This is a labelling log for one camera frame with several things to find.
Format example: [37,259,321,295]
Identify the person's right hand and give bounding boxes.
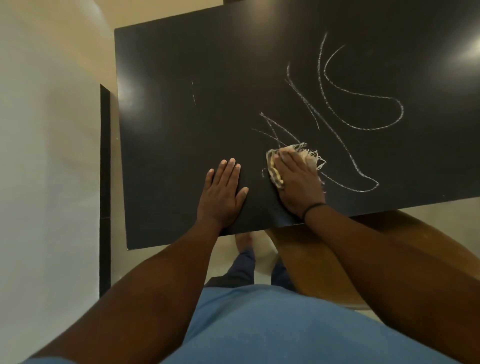
[272,149,327,220]

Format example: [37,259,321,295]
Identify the person's left hand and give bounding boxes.
[196,157,250,230]

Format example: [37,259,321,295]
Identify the striped fringed cloth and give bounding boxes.
[265,142,327,190]

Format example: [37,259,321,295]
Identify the tan moulded chair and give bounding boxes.
[265,209,480,310]

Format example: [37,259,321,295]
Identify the person's right forearm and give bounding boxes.
[303,205,480,364]

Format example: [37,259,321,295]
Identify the person's left forearm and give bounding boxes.
[29,220,222,364]

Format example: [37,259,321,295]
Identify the person's dark trousers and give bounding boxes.
[204,247,297,293]

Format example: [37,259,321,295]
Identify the person's blue shirt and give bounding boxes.
[22,283,462,364]

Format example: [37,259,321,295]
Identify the black wristband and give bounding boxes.
[301,202,328,222]

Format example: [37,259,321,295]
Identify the black chalk-marked table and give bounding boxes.
[113,0,480,251]

